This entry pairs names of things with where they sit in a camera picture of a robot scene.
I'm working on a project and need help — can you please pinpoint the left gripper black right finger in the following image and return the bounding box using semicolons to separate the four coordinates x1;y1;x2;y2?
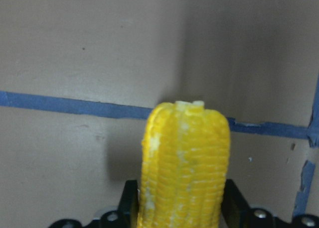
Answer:
221;179;250;228

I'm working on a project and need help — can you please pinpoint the yellow corn cob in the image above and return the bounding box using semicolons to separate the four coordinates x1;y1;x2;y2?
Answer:
137;101;230;228

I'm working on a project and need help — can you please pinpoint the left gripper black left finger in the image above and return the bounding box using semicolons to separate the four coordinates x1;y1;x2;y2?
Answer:
117;180;139;228

